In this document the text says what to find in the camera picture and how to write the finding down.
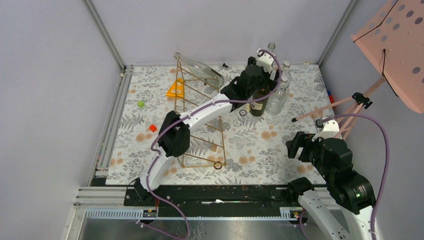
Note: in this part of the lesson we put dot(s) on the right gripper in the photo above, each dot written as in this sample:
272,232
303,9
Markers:
303,139

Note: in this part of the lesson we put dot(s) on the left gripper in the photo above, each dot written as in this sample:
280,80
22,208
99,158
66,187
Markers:
268,83

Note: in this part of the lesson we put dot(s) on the dark green wine bottle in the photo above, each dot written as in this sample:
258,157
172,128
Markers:
257,108

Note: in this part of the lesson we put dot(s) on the clear round silver-cap bottle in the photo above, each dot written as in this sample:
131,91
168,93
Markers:
278,99

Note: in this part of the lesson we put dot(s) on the clear tall bottle black label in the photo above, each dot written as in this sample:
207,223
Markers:
271,47

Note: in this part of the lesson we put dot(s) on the clear top wine bottle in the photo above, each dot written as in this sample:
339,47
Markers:
201,71

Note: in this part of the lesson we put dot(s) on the clear bottle dark green label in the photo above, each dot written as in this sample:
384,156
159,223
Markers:
286,71

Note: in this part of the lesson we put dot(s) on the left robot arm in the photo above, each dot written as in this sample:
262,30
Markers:
173,138

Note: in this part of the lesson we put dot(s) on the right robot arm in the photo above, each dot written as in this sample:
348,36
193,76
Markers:
351,191

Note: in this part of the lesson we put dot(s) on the white poker chip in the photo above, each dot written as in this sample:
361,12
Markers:
236,123

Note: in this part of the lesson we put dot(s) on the floral table mat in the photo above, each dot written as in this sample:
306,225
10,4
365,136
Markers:
255,151

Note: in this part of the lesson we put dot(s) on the cork cube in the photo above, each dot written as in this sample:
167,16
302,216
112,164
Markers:
213,147

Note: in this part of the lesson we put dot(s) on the orange triangle ruler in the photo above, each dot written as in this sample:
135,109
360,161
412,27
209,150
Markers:
177,90

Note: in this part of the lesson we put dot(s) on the red block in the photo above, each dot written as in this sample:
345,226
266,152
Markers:
153,128

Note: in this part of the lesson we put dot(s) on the green cube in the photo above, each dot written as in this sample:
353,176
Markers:
141,104

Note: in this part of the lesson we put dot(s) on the pink music stand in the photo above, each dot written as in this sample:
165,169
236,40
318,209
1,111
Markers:
393,42

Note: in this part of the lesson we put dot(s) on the gold wire wine rack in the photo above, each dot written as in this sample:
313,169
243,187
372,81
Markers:
212,132

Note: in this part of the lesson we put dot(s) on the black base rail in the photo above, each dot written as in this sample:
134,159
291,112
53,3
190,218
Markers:
213,201

